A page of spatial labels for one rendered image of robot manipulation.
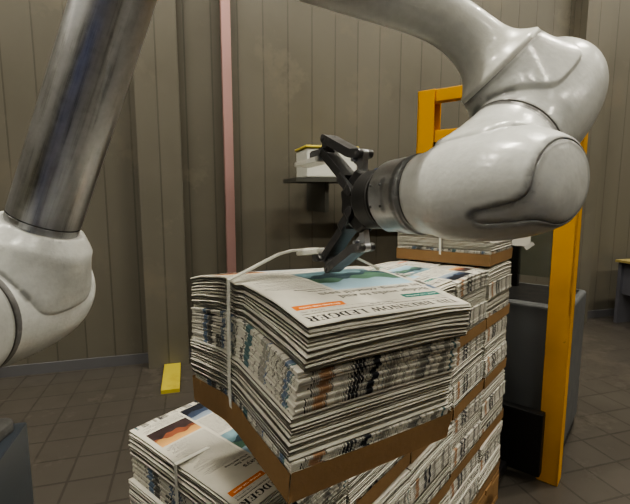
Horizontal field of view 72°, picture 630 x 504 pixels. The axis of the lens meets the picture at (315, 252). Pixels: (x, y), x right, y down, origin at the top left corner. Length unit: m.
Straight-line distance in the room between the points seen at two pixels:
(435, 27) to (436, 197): 0.20
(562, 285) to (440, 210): 1.76
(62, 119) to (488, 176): 0.54
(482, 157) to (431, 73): 3.88
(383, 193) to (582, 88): 0.22
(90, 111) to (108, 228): 2.94
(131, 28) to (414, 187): 0.45
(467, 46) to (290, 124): 3.20
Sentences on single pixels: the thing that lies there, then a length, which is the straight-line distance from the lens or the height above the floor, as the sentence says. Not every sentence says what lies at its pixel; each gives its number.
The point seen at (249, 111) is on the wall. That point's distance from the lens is 3.64.
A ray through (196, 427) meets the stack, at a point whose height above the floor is 0.83.
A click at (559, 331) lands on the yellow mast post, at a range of 2.21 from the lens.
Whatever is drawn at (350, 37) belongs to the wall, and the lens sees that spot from 4.01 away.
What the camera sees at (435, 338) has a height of 1.12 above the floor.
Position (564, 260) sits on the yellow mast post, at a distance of 2.15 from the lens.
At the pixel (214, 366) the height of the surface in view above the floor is 1.05.
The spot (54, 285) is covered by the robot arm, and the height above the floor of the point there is 1.19.
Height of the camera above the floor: 1.32
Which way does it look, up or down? 7 degrees down
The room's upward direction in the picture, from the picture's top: straight up
